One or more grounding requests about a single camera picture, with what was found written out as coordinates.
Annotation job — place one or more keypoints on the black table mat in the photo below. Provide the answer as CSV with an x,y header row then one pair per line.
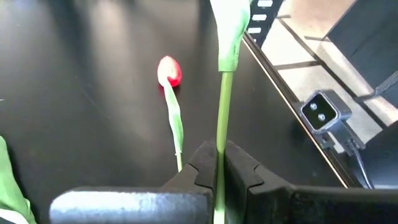
x,y
77,93

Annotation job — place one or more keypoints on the cream artificial tulip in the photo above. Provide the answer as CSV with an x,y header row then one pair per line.
x,y
222,109

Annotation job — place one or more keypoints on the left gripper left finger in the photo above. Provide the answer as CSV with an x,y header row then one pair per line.
x,y
140,205

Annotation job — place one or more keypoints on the red artificial tulip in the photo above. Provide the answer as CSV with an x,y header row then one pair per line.
x,y
169,70
11,186

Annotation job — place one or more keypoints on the black box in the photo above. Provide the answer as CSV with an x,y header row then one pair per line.
x,y
373,37

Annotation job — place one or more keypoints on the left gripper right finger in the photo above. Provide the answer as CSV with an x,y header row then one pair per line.
x,y
295,205

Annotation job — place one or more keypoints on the black strip with white slots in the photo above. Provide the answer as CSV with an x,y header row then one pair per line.
x,y
273,11

